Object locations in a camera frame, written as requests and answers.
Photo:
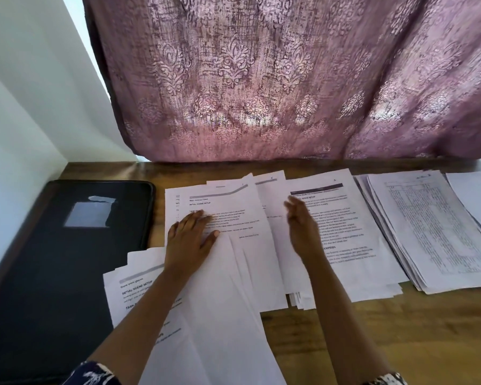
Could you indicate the pink patterned curtain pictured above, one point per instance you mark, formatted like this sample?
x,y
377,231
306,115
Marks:
x,y
296,76

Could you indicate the person's right hand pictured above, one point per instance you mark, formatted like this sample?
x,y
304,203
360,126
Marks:
x,y
305,232

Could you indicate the table-print paper pile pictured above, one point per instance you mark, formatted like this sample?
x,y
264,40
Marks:
x,y
433,228

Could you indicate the white curtain lining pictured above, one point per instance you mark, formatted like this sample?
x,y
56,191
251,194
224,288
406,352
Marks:
x,y
40,76

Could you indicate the person's left hand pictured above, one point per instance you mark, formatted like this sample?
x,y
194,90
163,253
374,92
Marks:
x,y
188,246

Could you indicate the stack of printed papers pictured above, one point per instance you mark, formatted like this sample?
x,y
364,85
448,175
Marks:
x,y
216,340

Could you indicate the grey-header text paper pile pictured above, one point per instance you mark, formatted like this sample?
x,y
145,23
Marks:
x,y
252,252

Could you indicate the person's right forearm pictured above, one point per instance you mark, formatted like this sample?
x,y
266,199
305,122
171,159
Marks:
x,y
345,329

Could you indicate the person's left forearm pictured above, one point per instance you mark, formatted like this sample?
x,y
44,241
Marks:
x,y
136,329

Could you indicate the black folder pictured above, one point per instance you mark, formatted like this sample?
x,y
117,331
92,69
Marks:
x,y
60,268

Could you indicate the dark-header text paper pile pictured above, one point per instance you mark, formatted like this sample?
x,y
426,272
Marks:
x,y
361,244

